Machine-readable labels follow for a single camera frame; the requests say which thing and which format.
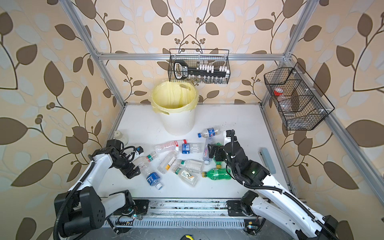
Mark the white ribbed trash bin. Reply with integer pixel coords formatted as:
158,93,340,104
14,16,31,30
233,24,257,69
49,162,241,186
157,109,195,136

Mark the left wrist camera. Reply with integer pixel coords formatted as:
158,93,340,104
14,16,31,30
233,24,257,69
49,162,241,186
133,146,144,156

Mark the clear bottle blue label white cap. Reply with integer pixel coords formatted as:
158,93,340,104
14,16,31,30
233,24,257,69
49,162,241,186
139,164,163,190

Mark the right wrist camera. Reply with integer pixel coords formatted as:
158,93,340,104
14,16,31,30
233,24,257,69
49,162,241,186
224,130,237,146

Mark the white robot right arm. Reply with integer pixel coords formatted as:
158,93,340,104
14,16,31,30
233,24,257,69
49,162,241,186
208,142,339,240

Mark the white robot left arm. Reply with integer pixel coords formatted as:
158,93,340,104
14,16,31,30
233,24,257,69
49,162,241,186
53,147,141,240

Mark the black white tool in basket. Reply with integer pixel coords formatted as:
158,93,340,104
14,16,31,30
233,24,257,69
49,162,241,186
172,60,231,80

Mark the clear bottle purple label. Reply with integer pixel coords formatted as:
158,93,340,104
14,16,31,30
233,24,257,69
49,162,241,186
203,137,214,165

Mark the yellow plastic bin liner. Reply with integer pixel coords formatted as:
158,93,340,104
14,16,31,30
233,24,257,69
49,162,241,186
150,82,200,115

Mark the black wire basket right wall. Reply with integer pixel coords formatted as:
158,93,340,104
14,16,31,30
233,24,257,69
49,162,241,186
264,63,335,131

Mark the red cap item in basket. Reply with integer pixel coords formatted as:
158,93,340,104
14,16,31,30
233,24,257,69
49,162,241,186
274,88,284,97

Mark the metal base rail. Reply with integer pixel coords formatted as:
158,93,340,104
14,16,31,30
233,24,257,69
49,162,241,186
101,197,310,229

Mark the black wire basket back wall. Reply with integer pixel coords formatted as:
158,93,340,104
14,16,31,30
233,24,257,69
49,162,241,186
168,48,231,85

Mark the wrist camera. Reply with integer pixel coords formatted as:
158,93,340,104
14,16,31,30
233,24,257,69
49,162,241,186
224,130,237,146
133,146,144,156

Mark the clear bottle green white label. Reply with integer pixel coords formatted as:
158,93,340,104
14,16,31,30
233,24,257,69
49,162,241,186
171,167,198,187

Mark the light blue grey case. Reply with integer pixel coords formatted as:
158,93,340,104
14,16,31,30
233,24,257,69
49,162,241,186
259,148,276,175

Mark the clear bottle yellow label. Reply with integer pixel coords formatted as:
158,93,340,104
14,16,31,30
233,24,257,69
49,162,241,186
157,151,178,174

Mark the clear bottle green red label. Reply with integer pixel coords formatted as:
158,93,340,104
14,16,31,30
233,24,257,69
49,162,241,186
133,152,159,168

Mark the green bottle yellow cap front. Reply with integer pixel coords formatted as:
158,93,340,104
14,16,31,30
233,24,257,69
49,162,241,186
202,169,232,181

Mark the clear bottle blue label middle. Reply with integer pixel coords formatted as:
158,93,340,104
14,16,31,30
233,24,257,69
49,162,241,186
180,143,204,154

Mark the clear bottle green neck band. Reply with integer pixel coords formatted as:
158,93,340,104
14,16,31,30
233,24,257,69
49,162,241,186
176,160,204,174

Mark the black wire basket wall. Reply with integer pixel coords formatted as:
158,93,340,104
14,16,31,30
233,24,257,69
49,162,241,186
168,48,231,85
264,63,335,131

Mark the clear bottle red label red cap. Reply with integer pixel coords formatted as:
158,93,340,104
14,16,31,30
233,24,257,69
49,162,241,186
155,140,187,153

